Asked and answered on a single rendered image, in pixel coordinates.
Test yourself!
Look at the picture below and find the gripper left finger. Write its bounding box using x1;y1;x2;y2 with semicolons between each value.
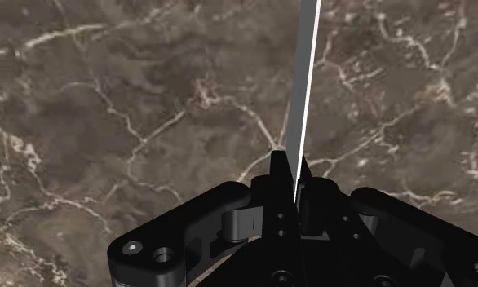
107;150;302;287

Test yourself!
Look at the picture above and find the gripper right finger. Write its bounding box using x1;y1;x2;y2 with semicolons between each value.
295;157;478;287

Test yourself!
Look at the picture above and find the thin grey slab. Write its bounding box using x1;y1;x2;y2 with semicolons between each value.
285;0;323;202

